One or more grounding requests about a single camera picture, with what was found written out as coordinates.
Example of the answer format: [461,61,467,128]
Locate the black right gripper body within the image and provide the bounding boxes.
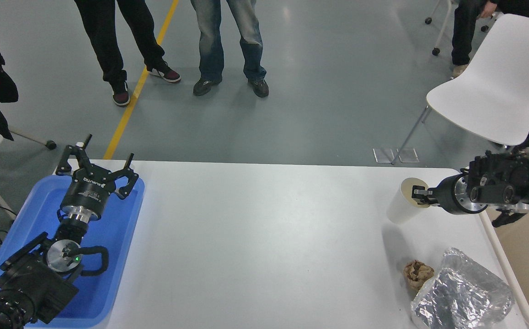
[437,175,464,214]

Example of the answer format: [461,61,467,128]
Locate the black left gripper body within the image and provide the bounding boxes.
[60,168,116,219]

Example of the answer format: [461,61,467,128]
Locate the white paper cup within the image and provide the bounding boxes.
[387,178,429,225]

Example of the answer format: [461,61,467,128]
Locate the person's hand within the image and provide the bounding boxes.
[479,0,499,19]

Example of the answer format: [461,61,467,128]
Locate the grey chair with caster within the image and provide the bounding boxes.
[0,75,58,151]

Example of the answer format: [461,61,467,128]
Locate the blue plastic tray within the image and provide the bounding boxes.
[0,176,146,329]

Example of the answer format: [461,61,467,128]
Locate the crumpled tan paper ball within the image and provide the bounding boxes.
[404,260,434,291]

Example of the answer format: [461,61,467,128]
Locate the crumpled silver foil tray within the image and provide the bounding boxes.
[411,248,514,329]

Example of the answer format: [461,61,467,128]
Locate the person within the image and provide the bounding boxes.
[190,0,270,98]
[451,0,529,78]
[74,0,182,108]

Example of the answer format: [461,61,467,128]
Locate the white plastic chair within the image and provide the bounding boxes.
[392,14,529,165]

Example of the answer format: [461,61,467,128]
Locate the office chair with casters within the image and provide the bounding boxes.
[424,0,458,56]

